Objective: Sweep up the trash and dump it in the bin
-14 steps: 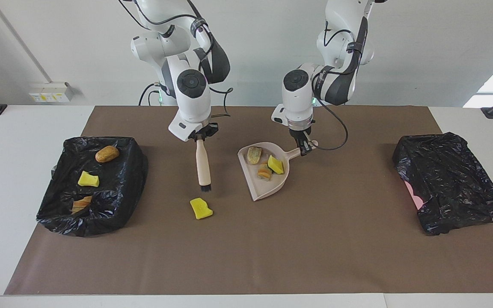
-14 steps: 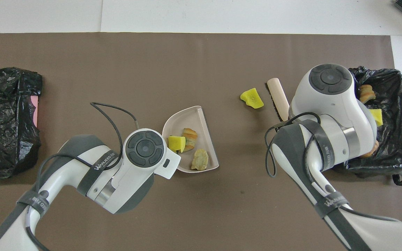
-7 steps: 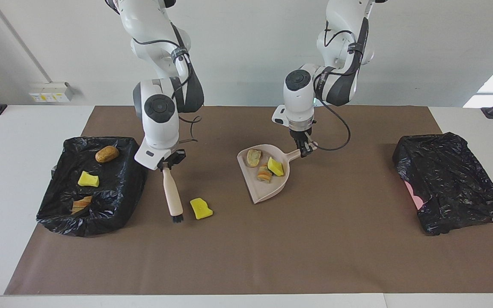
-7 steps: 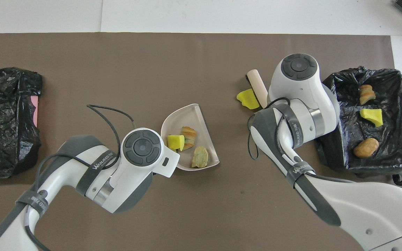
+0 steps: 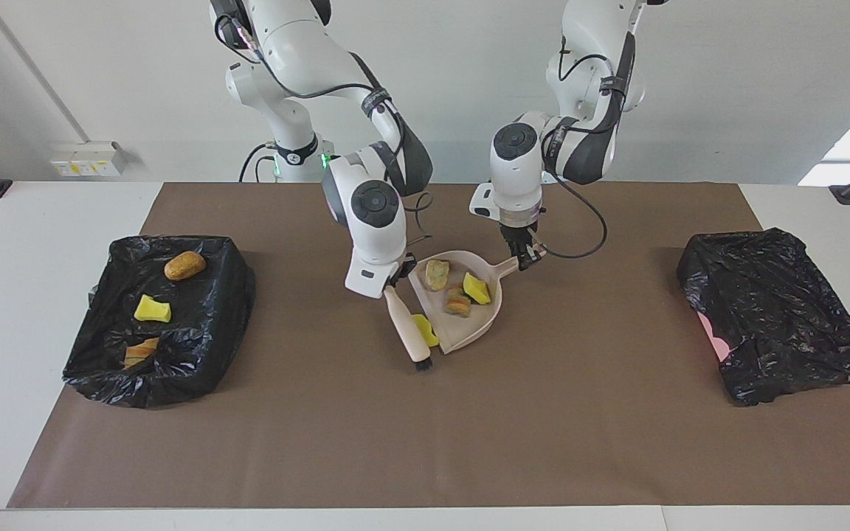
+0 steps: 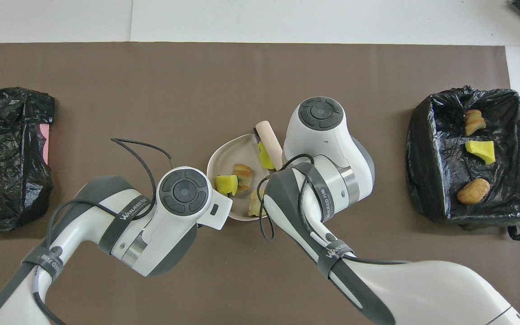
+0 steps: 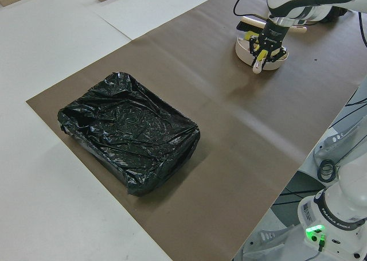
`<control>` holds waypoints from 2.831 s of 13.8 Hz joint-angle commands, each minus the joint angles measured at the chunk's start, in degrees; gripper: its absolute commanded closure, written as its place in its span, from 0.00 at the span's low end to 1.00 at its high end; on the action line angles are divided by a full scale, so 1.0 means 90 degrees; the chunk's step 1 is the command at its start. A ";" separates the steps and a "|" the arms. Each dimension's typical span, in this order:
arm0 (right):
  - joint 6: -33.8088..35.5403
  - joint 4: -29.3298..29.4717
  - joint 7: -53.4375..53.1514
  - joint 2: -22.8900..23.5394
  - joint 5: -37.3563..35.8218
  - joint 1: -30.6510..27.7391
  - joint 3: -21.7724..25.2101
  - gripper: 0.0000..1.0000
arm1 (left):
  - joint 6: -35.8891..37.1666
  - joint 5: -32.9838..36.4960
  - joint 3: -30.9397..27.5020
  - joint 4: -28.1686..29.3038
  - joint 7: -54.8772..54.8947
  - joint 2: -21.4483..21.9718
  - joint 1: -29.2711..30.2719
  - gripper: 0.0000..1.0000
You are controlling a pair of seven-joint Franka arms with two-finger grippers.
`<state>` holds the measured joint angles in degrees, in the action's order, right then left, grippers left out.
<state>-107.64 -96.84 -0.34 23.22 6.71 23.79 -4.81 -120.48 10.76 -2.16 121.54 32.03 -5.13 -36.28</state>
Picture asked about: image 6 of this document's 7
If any pale pastry toy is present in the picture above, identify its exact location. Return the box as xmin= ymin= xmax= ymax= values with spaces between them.
xmin=247 ymin=189 xmax=265 ymax=217

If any pink bin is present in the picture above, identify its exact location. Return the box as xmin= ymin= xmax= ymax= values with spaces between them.
xmin=41 ymin=124 xmax=51 ymax=165

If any black plastic trash bag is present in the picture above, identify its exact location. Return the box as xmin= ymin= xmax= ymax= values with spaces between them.
xmin=405 ymin=85 xmax=520 ymax=241
xmin=0 ymin=87 xmax=56 ymax=232

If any orange striped croissant toy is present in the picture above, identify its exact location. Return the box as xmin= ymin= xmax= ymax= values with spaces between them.
xmin=233 ymin=163 xmax=254 ymax=195

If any yellow foam chunk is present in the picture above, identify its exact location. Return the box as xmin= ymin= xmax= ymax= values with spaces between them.
xmin=465 ymin=140 xmax=496 ymax=165
xmin=258 ymin=141 xmax=275 ymax=170
xmin=215 ymin=175 xmax=239 ymax=196

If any brown table mat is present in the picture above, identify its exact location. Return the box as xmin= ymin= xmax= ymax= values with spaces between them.
xmin=0 ymin=42 xmax=520 ymax=325

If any brown bread roll toy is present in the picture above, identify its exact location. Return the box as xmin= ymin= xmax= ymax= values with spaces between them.
xmin=456 ymin=178 xmax=491 ymax=205

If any pale and orange croissant toy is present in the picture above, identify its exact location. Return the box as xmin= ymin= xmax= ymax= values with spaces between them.
xmin=464 ymin=109 xmax=487 ymax=137

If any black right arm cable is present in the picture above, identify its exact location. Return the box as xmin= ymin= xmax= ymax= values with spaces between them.
xmin=257 ymin=153 xmax=412 ymax=267

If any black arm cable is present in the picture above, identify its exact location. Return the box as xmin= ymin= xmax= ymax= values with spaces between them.
xmin=257 ymin=153 xmax=412 ymax=267
xmin=34 ymin=138 xmax=175 ymax=325

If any beige plastic dustpan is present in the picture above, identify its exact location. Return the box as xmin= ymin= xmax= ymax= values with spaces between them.
xmin=206 ymin=134 xmax=288 ymax=222

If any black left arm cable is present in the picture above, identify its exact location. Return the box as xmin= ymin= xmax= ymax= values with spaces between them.
xmin=34 ymin=138 xmax=175 ymax=325

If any beige hand brush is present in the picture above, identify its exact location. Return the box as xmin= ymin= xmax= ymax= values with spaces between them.
xmin=254 ymin=121 xmax=284 ymax=171

